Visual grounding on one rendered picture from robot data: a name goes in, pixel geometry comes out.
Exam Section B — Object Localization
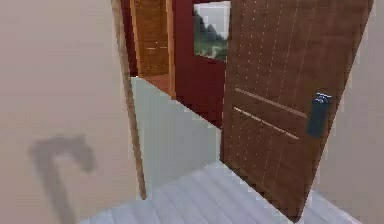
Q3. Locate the black door handle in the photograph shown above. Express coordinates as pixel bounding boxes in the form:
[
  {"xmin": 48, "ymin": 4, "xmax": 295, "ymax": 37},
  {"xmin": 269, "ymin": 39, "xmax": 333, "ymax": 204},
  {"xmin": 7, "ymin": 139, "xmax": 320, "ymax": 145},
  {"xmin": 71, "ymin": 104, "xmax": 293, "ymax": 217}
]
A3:
[{"xmin": 306, "ymin": 92, "xmax": 333, "ymax": 139}]

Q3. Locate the brown wooden room door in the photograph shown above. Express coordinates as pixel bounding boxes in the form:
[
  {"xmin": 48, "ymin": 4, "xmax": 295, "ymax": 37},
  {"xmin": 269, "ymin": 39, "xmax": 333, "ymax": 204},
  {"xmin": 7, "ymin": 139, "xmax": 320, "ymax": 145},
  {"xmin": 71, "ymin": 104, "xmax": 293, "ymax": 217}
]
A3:
[{"xmin": 219, "ymin": 0, "xmax": 375, "ymax": 223}]

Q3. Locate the framed landscape picture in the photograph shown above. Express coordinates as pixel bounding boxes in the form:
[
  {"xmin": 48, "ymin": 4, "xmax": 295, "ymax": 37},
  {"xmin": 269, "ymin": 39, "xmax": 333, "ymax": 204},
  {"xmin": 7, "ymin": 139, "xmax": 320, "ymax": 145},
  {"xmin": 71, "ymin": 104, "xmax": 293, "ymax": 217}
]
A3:
[{"xmin": 192, "ymin": 0, "xmax": 232, "ymax": 62}]

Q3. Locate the orange wooden room door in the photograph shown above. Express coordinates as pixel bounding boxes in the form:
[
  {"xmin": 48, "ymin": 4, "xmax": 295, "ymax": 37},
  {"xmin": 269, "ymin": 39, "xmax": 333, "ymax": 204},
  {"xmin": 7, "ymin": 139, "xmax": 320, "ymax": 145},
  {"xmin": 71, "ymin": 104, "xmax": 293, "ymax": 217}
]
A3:
[{"xmin": 129, "ymin": 0, "xmax": 177, "ymax": 100}]

